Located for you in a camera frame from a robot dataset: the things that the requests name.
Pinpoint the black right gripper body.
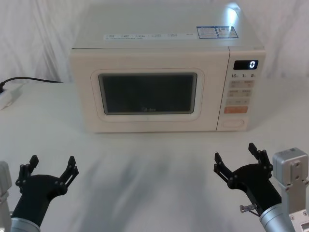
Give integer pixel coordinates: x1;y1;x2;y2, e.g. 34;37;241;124
231;164;282;215

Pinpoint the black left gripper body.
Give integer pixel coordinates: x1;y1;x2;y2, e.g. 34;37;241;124
11;174;68;228

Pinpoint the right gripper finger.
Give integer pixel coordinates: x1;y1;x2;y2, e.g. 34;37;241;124
213;152;239;190
248;142;274;176

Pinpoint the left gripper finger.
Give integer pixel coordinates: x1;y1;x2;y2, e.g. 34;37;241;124
55;156;80;191
15;154;40;187

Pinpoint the oven control panel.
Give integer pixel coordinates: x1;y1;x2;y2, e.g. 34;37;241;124
216;47;267;132

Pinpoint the white power strip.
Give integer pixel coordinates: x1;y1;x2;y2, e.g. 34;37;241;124
0;84;24;111

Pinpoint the white table cloth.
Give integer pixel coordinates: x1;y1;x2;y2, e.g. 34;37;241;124
0;77;309;232

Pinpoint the cream microwave oven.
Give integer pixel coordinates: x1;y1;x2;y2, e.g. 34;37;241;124
69;2;267;133

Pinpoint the white curtain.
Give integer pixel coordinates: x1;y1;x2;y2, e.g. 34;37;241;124
0;0;309;84

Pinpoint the black power cable with plug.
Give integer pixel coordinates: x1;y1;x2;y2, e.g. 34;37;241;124
0;76;64;94

